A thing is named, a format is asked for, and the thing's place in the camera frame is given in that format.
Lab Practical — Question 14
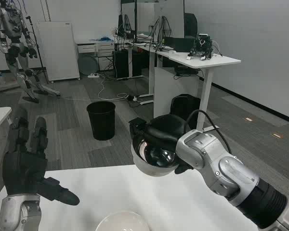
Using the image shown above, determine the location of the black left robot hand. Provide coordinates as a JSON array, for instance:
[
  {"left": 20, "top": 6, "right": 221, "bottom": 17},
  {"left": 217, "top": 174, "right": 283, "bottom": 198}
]
[{"left": 2, "top": 116, "right": 80, "bottom": 206}]

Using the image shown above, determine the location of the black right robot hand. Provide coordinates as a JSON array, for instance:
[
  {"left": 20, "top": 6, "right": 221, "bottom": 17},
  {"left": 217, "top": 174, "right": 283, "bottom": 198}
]
[{"left": 129, "top": 114, "right": 195, "bottom": 175}]

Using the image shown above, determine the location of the shiny metal bowl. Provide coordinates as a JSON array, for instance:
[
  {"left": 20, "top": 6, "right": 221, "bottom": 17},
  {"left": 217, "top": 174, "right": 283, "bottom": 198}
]
[{"left": 131, "top": 134, "right": 181, "bottom": 178}]

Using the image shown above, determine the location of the white bowl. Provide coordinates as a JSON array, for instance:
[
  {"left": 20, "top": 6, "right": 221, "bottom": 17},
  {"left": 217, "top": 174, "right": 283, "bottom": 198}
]
[{"left": 95, "top": 210, "right": 150, "bottom": 231}]

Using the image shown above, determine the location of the black backpack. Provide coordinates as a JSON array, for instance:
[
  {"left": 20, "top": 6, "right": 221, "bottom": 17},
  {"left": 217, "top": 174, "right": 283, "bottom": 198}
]
[{"left": 171, "top": 93, "right": 202, "bottom": 130}]

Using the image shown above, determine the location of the black trash bin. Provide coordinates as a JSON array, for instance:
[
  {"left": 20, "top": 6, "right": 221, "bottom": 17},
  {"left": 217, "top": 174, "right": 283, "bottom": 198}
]
[{"left": 86, "top": 101, "right": 117, "bottom": 141}]

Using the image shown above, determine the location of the black computer tower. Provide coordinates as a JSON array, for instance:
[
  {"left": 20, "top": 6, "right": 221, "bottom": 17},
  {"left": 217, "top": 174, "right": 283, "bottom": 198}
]
[
  {"left": 112, "top": 50, "right": 130, "bottom": 79},
  {"left": 131, "top": 51, "right": 150, "bottom": 77}
]

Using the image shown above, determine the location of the white office desk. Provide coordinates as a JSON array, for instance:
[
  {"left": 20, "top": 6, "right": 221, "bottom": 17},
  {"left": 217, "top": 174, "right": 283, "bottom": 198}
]
[{"left": 125, "top": 39, "right": 242, "bottom": 130}]

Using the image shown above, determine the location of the black box on desk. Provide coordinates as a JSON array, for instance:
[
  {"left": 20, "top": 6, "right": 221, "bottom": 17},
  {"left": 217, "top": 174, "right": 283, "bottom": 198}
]
[{"left": 163, "top": 37, "right": 196, "bottom": 52}]

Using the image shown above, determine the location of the small black robot device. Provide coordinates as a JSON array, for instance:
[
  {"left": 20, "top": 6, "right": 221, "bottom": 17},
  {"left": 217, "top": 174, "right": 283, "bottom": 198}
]
[{"left": 186, "top": 33, "right": 215, "bottom": 61}]

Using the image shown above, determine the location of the white drawer cabinet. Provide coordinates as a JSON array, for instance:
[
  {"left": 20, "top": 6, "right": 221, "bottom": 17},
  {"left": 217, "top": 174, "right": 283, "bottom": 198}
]
[{"left": 76, "top": 40, "right": 115, "bottom": 71}]

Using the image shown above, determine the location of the round grey tray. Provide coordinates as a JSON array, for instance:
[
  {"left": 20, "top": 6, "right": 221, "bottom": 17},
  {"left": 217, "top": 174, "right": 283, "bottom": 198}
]
[{"left": 78, "top": 54, "right": 98, "bottom": 76}]

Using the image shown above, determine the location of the black office chair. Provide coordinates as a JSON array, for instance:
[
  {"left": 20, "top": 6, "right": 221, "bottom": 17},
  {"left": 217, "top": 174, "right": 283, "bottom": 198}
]
[{"left": 184, "top": 12, "right": 198, "bottom": 38}]

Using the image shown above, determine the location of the white-backed monitor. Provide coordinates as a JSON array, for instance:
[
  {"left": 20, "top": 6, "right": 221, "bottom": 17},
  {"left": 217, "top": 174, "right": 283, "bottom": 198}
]
[{"left": 154, "top": 0, "right": 185, "bottom": 39}]

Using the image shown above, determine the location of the white rolling board cabinet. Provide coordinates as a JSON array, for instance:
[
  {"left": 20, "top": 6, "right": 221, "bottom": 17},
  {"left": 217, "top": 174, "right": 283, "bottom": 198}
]
[{"left": 36, "top": 21, "right": 81, "bottom": 84}]

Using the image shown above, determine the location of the black tripod stand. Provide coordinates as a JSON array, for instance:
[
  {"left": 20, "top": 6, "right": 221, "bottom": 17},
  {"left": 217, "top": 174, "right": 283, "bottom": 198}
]
[{"left": 25, "top": 15, "right": 50, "bottom": 84}]

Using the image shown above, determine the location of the grey humanoid robot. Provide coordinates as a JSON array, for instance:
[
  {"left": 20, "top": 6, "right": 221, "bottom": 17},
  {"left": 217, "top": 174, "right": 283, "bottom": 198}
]
[{"left": 0, "top": 0, "right": 61, "bottom": 103}]

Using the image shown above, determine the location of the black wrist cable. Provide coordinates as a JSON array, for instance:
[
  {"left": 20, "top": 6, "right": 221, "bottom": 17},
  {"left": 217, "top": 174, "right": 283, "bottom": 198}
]
[{"left": 184, "top": 109, "right": 232, "bottom": 154}]

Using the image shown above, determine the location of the white floor cable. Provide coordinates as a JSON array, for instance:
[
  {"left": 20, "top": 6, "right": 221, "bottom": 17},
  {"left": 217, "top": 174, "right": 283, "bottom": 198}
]
[{"left": 62, "top": 74, "right": 130, "bottom": 101}]

